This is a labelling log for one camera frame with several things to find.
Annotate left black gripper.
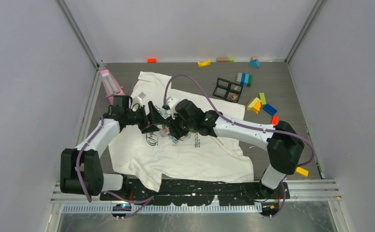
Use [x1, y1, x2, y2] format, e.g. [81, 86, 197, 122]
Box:
[125, 101, 167, 134]

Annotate white floral t-shirt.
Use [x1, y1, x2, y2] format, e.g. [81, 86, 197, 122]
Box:
[108, 72, 254, 191]

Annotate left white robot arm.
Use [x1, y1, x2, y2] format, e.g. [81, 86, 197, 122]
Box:
[60, 95, 167, 201]

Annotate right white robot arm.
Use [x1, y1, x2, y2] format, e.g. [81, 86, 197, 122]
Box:
[164, 97, 304, 199]

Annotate round orange blue brooch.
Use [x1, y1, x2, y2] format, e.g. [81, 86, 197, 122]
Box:
[230, 94, 238, 101]

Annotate black display case left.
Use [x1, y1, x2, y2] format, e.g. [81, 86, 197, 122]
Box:
[212, 77, 230, 99]

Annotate black display case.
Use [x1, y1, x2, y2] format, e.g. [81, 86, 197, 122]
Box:
[212, 77, 230, 99]
[225, 83, 243, 103]

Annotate pink box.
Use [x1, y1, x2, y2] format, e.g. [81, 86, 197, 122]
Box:
[101, 69, 125, 105]

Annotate black display case right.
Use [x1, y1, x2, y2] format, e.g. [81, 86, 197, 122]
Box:
[225, 83, 243, 103]

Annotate small red block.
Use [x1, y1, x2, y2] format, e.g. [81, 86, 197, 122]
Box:
[147, 58, 157, 63]

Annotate yellow arch block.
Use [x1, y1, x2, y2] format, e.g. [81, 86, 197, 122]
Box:
[197, 59, 211, 68]

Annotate yellow orange block cluster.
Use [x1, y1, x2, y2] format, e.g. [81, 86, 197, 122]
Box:
[246, 97, 262, 114]

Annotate stacked blue green blocks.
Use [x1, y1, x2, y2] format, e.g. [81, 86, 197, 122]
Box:
[236, 72, 253, 87]

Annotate tan and green block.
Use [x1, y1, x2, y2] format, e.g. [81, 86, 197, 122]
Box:
[216, 57, 234, 62]

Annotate lime green flat block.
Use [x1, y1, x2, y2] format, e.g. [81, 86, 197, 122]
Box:
[259, 92, 267, 105]

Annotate blue studded brick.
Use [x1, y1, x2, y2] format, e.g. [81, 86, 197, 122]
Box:
[263, 104, 277, 116]

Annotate light blue roof block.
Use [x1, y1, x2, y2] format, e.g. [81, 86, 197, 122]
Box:
[249, 56, 261, 68]

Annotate red orange flat block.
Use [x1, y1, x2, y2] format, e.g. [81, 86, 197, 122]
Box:
[271, 115, 280, 125]

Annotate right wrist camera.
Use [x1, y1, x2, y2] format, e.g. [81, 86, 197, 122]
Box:
[164, 97, 180, 118]

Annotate yellow block on rail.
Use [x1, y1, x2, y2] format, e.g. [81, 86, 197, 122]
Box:
[295, 167, 309, 177]

